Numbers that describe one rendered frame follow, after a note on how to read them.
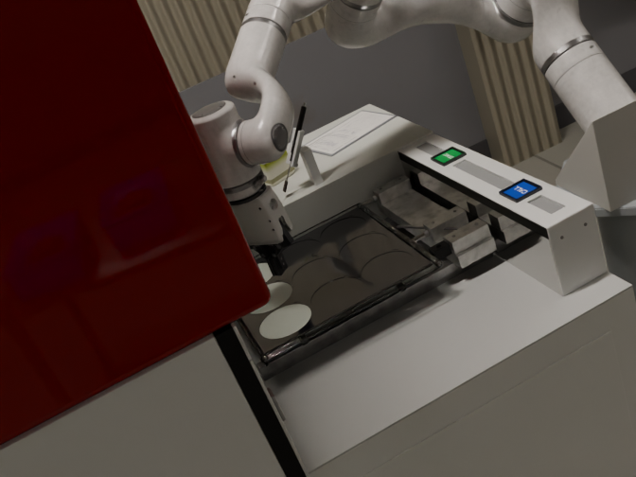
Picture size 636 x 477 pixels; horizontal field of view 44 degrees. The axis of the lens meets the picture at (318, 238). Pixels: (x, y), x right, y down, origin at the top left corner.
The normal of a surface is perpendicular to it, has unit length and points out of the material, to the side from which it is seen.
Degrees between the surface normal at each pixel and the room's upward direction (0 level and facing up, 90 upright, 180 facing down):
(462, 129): 90
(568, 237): 90
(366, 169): 90
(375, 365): 0
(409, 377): 0
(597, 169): 90
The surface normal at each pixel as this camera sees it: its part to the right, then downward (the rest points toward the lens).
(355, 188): 0.35, 0.33
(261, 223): -0.34, 0.57
